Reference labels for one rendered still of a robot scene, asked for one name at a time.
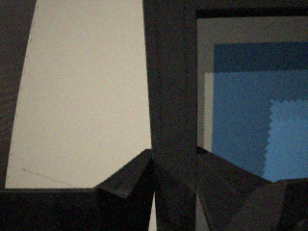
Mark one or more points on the black picture frame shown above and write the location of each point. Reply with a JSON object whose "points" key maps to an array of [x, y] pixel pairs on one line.
{"points": [[230, 76]]}

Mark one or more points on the dark grey flat panel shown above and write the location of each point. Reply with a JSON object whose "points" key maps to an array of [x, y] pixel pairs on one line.
{"points": [[82, 111]]}

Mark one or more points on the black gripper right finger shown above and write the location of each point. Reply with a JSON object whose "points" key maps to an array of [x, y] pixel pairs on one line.
{"points": [[234, 199]]}

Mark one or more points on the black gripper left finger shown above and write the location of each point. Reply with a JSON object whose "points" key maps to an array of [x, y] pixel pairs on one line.
{"points": [[122, 202]]}

